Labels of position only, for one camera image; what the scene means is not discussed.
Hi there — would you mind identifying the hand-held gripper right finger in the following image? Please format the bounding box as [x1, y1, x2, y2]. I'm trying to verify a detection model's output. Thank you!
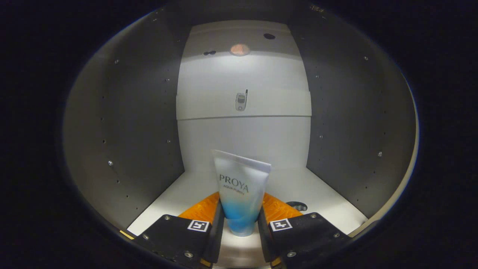
[258, 192, 354, 269]

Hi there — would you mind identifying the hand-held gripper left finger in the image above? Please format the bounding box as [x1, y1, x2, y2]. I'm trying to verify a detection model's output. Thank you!
[132, 192, 225, 268]

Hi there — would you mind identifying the white blue cosmetic tube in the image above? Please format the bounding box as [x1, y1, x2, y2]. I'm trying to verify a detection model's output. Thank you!
[211, 149, 272, 237]

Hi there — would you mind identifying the white cabinet shelf board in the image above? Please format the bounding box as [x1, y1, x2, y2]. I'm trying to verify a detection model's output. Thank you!
[176, 89, 312, 121]

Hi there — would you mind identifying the round cabinet light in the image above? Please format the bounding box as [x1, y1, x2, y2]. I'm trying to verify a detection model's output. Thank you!
[229, 43, 251, 56]

